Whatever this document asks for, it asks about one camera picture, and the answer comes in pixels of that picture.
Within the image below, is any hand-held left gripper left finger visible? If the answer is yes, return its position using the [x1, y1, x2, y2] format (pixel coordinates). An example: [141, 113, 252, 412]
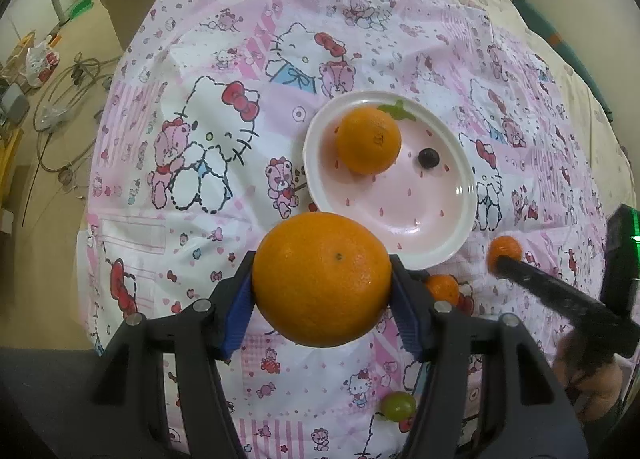
[92, 249, 258, 459]

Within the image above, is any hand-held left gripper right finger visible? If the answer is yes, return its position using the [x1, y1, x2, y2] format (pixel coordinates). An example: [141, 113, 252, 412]
[387, 254, 591, 459]

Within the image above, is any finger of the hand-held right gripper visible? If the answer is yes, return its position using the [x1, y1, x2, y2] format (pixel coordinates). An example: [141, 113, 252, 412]
[492, 256, 608, 327]

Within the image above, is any small mandarin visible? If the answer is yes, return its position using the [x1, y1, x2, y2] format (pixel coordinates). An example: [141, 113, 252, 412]
[424, 274, 461, 307]
[487, 235, 523, 275]

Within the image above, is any green grape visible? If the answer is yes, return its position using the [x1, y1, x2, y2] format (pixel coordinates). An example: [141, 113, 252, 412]
[381, 392, 417, 423]

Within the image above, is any white and pink plate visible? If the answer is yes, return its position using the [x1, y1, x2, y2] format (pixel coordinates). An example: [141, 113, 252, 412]
[304, 91, 477, 270]

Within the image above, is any person's right hand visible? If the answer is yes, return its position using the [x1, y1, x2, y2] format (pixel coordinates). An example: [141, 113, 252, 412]
[552, 331, 627, 422]

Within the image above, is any large orange with dark mark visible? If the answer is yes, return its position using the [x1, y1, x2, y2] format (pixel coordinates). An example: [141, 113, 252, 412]
[335, 107, 402, 176]

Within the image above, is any person's dark grey clothing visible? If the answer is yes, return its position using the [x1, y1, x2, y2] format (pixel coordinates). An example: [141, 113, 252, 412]
[0, 345, 166, 459]

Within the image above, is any teal cushion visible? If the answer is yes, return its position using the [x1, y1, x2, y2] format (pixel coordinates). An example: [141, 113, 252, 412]
[512, 0, 617, 126]

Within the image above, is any clear plastic wrap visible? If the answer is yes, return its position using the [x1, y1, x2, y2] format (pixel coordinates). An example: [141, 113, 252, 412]
[35, 104, 71, 132]

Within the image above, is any yellow wooden stool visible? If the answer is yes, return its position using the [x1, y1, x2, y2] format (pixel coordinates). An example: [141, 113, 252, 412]
[0, 126, 25, 200]

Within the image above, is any pink cartoon printed blanket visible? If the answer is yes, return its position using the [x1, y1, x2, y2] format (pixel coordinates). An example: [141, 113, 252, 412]
[75, 0, 626, 459]

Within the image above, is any grey box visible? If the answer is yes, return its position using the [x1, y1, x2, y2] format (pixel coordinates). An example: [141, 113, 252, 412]
[0, 84, 30, 126]

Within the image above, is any brown sofa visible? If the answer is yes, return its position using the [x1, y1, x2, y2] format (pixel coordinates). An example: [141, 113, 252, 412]
[85, 0, 168, 54]

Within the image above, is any white and red plastic bag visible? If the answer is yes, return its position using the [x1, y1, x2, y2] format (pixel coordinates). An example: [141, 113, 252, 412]
[25, 36, 62, 88]

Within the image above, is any coiled beige hose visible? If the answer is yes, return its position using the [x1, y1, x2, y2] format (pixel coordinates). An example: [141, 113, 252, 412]
[20, 51, 126, 230]

